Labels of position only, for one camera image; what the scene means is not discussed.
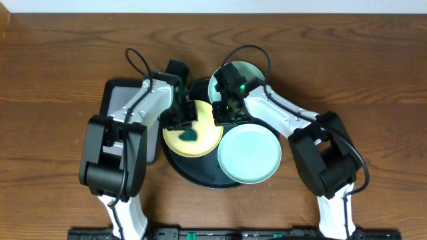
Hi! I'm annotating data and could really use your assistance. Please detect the green yellow sponge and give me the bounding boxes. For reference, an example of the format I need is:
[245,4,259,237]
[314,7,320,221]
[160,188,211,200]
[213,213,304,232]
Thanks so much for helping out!
[178,128,197,141]

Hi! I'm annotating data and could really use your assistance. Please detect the yellow plate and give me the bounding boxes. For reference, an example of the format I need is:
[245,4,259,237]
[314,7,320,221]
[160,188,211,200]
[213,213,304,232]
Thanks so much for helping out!
[162,100,224,158]

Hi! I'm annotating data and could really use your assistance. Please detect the light green plate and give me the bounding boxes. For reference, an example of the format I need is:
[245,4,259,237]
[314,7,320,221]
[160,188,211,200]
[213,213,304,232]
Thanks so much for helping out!
[207,61,265,103]
[218,124,282,184]

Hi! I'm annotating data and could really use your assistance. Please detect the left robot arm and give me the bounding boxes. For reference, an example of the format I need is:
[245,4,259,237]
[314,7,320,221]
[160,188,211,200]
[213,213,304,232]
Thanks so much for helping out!
[79,70,197,239]

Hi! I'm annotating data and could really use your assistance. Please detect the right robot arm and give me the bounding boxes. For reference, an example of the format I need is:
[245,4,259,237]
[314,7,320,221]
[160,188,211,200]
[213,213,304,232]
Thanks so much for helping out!
[208,77,366,239]

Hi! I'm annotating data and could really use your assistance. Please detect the rectangular black tray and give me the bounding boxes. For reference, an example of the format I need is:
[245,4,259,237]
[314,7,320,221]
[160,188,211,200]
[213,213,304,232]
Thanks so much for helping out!
[99,78,159,165]

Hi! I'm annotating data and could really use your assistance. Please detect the left black cable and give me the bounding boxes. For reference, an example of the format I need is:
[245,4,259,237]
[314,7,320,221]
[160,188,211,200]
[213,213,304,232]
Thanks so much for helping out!
[107,47,154,240]

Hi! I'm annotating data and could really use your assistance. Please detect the black cable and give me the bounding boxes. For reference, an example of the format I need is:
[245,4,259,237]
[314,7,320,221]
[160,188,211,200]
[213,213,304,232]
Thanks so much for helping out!
[220,44,370,240]
[107,47,154,240]

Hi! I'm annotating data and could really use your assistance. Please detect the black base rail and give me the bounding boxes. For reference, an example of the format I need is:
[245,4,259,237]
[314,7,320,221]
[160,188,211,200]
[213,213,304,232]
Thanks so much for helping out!
[67,228,402,240]

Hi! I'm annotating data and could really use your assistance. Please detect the right black cable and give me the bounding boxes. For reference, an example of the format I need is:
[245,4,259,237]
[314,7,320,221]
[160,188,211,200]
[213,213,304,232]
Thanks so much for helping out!
[220,44,370,240]

